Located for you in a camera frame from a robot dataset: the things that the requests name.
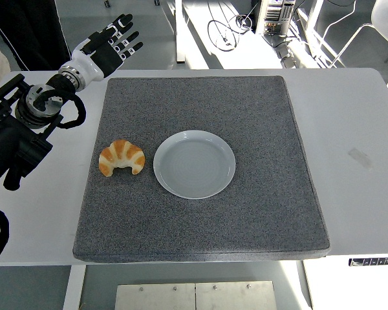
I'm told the black coiled cable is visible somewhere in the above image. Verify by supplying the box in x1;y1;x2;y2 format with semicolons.
207;14;256;52

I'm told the grey speckled square mat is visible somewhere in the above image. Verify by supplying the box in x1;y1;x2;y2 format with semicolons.
72;76;331;263

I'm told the black table control panel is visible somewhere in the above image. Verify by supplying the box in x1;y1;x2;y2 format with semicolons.
348;257;388;267

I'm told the white metal frame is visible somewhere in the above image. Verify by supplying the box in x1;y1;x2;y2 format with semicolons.
294;0;334;68

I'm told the piece of clear tape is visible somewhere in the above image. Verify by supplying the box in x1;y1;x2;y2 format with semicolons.
347;147;374;171

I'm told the person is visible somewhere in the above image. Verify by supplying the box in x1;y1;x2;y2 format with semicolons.
0;0;72;95

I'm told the golden croissant bread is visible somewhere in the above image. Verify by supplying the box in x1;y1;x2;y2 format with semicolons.
98;139;146;178

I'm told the white table leg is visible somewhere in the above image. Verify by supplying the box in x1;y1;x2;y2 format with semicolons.
296;260;314;310
61;264;87;310

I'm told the round light grey plate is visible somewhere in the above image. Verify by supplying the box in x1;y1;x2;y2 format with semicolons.
153;129;237;200

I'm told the white computer tower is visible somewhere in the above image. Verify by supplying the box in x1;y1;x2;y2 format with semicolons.
254;0;296;36

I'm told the grey metal plate with screws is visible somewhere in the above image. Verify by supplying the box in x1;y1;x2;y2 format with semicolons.
195;280;277;310
114;283;197;310

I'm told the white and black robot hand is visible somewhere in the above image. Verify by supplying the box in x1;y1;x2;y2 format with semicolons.
69;13;144;83

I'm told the white chair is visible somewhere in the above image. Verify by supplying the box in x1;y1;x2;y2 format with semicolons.
319;0;388;88

